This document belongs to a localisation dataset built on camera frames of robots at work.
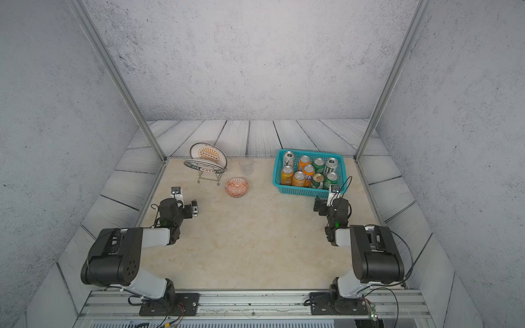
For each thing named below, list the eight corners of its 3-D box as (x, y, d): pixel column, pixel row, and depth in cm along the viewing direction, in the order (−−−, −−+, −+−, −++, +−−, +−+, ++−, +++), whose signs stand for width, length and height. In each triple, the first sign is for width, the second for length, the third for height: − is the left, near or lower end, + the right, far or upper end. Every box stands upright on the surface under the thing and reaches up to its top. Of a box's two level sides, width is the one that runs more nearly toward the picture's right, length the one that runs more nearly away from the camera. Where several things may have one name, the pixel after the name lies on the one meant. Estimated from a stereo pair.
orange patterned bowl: (223, 191, 107) (221, 186, 104) (235, 179, 113) (234, 174, 109) (239, 201, 103) (238, 196, 100) (251, 188, 109) (251, 182, 105)
